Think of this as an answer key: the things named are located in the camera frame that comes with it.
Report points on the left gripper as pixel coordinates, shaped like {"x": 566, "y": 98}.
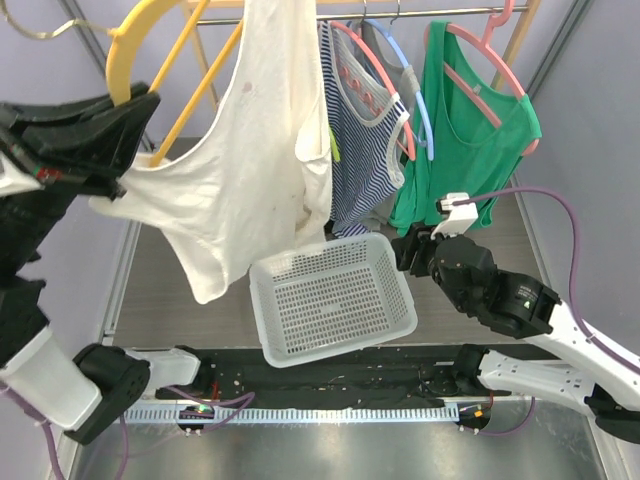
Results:
{"x": 86, "y": 140}

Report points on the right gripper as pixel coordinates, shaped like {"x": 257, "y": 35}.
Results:
{"x": 417, "y": 248}

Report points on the yellow plastic hanger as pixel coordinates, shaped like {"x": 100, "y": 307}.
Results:
{"x": 146, "y": 47}

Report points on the lime green hanger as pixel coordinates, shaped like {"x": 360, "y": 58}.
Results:
{"x": 335, "y": 153}

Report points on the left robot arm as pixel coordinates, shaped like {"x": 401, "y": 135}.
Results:
{"x": 82, "y": 394}

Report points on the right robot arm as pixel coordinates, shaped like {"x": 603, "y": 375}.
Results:
{"x": 601, "y": 377}

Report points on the pink hanger under striped top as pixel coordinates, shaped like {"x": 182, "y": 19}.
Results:
{"x": 409, "y": 146}

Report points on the blue plastic hanger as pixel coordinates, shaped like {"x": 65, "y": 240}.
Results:
{"x": 423, "y": 135}

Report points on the green tank top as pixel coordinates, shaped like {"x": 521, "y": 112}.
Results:
{"x": 424, "y": 185}

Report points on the blue white striped tank top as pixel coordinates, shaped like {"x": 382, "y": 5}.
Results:
{"x": 366, "y": 121}

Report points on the pink hanger under green top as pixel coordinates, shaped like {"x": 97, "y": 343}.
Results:
{"x": 485, "y": 70}

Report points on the grey tank top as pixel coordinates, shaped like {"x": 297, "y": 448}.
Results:
{"x": 402, "y": 76}

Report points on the white plastic laundry basket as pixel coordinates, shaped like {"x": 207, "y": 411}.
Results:
{"x": 329, "y": 299}

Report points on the wooden clothes rack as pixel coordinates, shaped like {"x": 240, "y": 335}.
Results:
{"x": 521, "y": 17}

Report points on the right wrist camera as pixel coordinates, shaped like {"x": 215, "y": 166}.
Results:
{"x": 458, "y": 215}

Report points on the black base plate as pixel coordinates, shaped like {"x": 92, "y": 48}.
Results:
{"x": 386, "y": 377}

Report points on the white slotted cable duct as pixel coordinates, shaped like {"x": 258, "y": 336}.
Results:
{"x": 180, "y": 414}

